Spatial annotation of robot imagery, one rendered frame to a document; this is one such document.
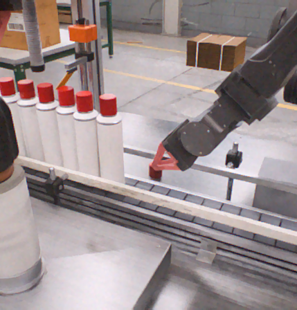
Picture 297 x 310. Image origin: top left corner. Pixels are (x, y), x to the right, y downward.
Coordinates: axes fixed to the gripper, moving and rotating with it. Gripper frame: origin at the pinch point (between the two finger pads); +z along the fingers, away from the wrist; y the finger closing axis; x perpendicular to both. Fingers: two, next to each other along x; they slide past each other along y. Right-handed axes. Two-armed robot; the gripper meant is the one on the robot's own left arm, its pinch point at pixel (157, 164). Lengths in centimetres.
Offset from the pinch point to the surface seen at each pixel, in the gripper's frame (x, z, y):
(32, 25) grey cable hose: -40.9, 7.4, -7.4
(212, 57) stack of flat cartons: -14, 134, -377
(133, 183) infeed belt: 0.5, 9.6, -1.0
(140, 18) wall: -158, 269, -558
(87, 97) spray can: -18.8, 0.2, 2.7
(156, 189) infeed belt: 4.6, 5.7, -0.9
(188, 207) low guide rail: 9.2, -3.3, 5.4
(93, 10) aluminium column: -34.0, -3.1, -14.2
